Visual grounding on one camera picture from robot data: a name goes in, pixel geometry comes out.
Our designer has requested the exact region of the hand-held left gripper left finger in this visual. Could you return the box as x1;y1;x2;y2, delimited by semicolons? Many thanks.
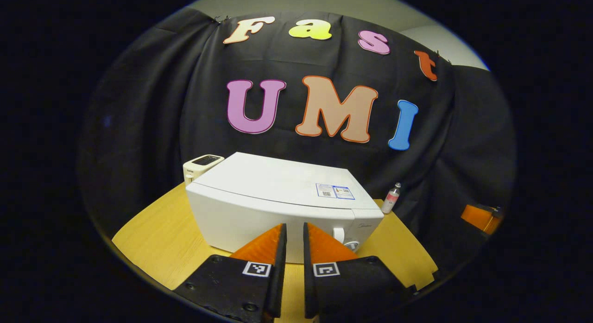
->
174;223;288;323

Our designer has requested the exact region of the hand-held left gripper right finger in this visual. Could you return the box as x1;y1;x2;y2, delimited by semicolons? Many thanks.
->
303;222;417;320

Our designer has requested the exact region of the white microwave oven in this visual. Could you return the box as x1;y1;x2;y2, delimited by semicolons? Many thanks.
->
185;152;385;265

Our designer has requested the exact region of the small pink label bottle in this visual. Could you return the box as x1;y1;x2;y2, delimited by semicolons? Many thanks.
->
381;183;402;215

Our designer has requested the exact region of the white toaster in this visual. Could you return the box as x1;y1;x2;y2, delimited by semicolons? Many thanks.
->
183;155;225;185

